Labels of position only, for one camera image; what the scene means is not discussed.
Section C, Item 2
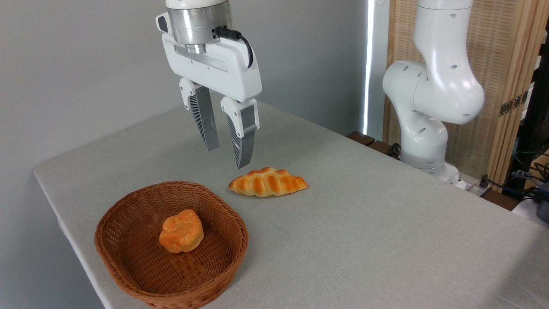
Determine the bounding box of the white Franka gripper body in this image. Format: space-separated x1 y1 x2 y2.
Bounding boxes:
155 12 262 103

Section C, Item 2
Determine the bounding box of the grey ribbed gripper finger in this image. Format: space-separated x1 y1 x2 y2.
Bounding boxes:
220 97 259 170
179 78 220 152

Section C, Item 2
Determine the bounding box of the round golden bread roll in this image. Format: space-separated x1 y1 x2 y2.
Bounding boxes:
159 209 205 254

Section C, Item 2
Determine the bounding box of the braided golden bread loaf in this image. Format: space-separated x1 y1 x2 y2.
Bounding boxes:
228 167 309 198

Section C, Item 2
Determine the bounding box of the silver aluminium wrist flange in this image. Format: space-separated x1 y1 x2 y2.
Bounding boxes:
166 3 234 55

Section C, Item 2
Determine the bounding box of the dark brown wooden block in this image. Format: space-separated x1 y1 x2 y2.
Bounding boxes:
346 130 376 147
368 140 400 159

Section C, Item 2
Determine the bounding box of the grey tablecloth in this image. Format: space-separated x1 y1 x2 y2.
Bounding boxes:
33 100 549 309

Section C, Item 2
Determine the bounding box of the brown woven wicker basket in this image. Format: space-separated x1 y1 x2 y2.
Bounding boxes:
94 181 249 309

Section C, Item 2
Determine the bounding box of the wooden rattan folding screen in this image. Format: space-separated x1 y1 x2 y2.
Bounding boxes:
385 0 549 186

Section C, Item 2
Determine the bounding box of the brass screen hinge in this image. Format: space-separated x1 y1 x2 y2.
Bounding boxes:
499 91 529 117

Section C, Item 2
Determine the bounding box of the white box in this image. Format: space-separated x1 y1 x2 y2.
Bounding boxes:
511 198 549 229

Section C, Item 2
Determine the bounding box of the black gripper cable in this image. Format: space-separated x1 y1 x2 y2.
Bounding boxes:
213 26 254 69

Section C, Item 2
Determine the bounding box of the black floor cable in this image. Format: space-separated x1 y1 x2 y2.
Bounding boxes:
479 173 549 201

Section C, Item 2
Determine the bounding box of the blue cable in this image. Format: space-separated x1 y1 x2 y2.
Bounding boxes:
510 170 549 194

